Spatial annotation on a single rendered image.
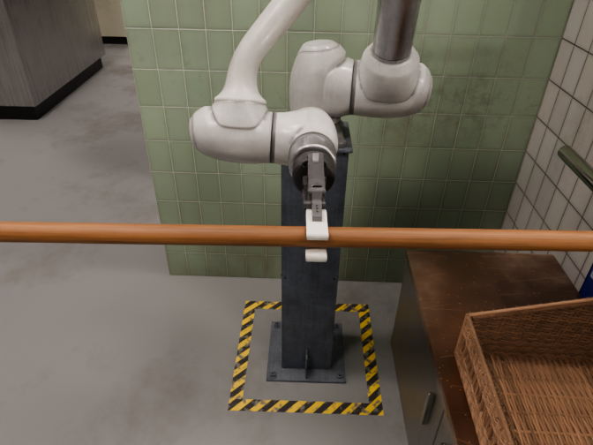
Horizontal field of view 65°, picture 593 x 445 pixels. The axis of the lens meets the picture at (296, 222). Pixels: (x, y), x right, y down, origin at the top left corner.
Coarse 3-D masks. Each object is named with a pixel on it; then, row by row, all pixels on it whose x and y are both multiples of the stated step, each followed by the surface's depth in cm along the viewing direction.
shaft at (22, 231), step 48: (0, 240) 67; (48, 240) 67; (96, 240) 66; (144, 240) 66; (192, 240) 66; (240, 240) 66; (288, 240) 66; (336, 240) 66; (384, 240) 66; (432, 240) 66; (480, 240) 66; (528, 240) 66; (576, 240) 66
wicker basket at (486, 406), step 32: (480, 320) 120; (512, 320) 120; (544, 320) 118; (576, 320) 118; (480, 352) 109; (512, 352) 126; (544, 352) 126; (576, 352) 125; (480, 384) 108; (512, 384) 119; (544, 384) 119; (576, 384) 120; (480, 416) 107; (512, 416) 112; (544, 416) 112; (576, 416) 112
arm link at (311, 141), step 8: (304, 136) 86; (312, 136) 85; (320, 136) 86; (296, 144) 85; (304, 144) 83; (312, 144) 83; (320, 144) 83; (328, 144) 85; (296, 152) 83; (304, 152) 83; (328, 152) 83; (336, 160) 84
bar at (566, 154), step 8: (560, 152) 99; (568, 152) 97; (576, 152) 97; (568, 160) 96; (576, 160) 94; (584, 160) 94; (576, 168) 93; (584, 168) 91; (592, 168) 91; (584, 176) 90; (592, 176) 89; (592, 184) 88
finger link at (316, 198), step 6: (312, 192) 69; (318, 192) 69; (312, 198) 69; (318, 198) 69; (312, 204) 68; (318, 204) 68; (312, 210) 67; (318, 210) 67; (312, 216) 66; (318, 216) 66
